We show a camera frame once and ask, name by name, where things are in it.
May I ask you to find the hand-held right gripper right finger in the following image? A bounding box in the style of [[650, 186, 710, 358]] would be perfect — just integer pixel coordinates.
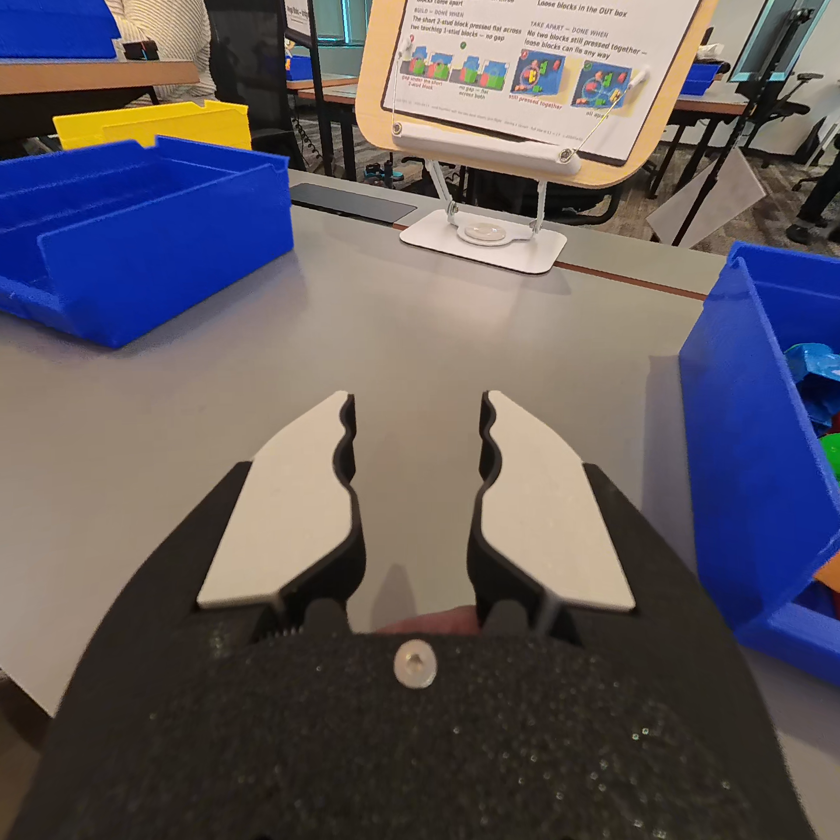
[[469, 390, 637, 615]]

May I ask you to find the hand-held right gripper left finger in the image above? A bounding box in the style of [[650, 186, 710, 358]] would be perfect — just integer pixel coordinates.
[[197, 390, 366, 613]]

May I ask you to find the blue plastic bin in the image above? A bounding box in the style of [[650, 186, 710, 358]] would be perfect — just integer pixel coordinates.
[[0, 136, 295, 349], [679, 243, 840, 683], [0, 0, 122, 60]]

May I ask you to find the pile of colourful toy blocks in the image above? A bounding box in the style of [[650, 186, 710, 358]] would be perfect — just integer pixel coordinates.
[[785, 342, 840, 618]]

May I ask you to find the white document stand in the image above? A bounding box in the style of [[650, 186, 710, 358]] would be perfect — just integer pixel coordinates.
[[392, 121, 578, 274]]

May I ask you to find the black inset table panel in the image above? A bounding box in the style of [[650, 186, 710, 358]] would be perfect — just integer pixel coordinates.
[[289, 183, 418, 227]]

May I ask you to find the white folded sign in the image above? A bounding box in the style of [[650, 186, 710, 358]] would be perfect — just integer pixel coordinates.
[[646, 147, 766, 248]]

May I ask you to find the wooden clipboard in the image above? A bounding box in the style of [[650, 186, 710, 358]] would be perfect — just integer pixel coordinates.
[[357, 0, 719, 189]]

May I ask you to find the yellow plastic bin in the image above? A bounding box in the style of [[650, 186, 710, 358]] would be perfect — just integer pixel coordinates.
[[53, 99, 253, 152]]

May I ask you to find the black tripod stand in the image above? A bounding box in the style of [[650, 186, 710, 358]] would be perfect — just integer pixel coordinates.
[[670, 14, 815, 244]]

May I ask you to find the black office chair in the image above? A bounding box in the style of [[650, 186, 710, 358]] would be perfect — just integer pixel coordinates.
[[749, 73, 840, 244], [210, 0, 322, 172]]

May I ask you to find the printed instruction sheet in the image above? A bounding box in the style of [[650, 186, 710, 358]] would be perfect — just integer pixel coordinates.
[[384, 0, 703, 162]]

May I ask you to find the wooden shelf board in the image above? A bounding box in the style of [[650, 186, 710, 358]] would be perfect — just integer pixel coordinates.
[[0, 59, 200, 95]]

